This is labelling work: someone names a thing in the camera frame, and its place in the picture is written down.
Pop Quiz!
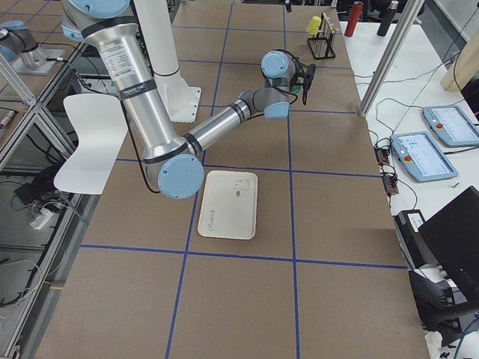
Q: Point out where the black bottle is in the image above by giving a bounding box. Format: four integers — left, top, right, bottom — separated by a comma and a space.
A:
376, 0, 399, 37

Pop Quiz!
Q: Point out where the black box device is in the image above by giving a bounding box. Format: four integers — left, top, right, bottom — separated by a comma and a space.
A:
394, 209, 442, 270

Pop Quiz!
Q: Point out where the black laptop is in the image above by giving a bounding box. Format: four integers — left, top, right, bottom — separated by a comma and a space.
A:
419, 185, 479, 300

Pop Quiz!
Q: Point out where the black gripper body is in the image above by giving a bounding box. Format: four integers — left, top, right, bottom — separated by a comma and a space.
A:
288, 59, 304, 88

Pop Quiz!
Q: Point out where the black wire cup rack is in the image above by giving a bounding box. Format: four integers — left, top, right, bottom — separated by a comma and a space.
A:
307, 12, 337, 60

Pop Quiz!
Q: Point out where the near teach pendant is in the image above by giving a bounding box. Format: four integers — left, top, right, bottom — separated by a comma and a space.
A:
391, 132, 459, 182

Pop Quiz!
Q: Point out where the white chair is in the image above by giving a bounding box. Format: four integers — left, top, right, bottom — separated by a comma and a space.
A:
54, 93, 127, 194

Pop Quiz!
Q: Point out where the pale green cup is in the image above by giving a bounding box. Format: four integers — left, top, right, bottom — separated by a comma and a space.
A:
290, 85, 302, 93

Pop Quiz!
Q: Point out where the beige rabbit tray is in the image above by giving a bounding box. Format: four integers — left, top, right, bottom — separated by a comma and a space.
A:
198, 171, 258, 240

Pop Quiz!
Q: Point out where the red bottle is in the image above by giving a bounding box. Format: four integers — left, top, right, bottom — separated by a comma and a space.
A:
344, 1, 364, 37

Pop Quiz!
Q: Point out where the small electronics board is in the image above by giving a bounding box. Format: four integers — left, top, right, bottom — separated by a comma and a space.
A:
373, 138, 399, 197

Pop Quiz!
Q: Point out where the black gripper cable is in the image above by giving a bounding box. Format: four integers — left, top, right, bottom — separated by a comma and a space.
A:
261, 50, 306, 120

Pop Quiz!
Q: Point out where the white camera pillar stand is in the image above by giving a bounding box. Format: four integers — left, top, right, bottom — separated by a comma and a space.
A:
133, 0, 201, 123

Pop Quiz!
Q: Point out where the teach pendant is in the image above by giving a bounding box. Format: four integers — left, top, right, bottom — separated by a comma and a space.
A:
391, 132, 459, 182
422, 105, 478, 147

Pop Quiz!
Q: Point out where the wooden board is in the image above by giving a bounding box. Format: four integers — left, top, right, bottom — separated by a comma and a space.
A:
441, 32, 478, 92

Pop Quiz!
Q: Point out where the yellow cup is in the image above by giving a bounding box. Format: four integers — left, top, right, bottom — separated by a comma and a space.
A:
306, 16, 322, 36

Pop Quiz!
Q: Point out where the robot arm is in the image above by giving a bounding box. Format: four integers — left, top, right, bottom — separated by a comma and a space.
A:
62, 1, 316, 199

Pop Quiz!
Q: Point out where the far teach pendant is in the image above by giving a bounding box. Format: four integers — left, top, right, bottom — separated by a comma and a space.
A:
422, 105, 478, 147

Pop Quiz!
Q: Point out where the aluminium frame post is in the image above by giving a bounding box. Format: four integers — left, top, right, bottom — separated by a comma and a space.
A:
358, 0, 424, 117

